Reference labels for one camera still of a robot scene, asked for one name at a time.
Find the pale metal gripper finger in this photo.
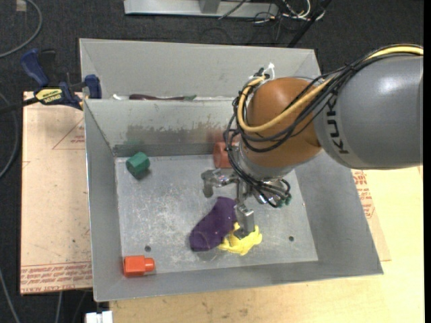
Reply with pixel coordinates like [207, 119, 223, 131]
[201, 168, 237, 199]
[233, 204, 255, 241]

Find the red-brown block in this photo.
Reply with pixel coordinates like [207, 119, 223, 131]
[212, 141, 237, 170]

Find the yellow toy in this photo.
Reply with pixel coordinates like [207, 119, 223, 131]
[217, 221, 263, 256]

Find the purple cloth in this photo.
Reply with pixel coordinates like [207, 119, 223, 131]
[188, 196, 238, 252]

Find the grey metal bin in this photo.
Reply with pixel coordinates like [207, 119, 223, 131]
[79, 38, 385, 303]

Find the green hexagonal block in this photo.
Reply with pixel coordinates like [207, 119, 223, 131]
[125, 151, 151, 178]

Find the orange block with round peg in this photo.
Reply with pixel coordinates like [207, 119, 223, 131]
[122, 254, 156, 277]

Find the brown cardboard board, red print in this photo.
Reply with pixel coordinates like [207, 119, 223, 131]
[20, 91, 392, 296]

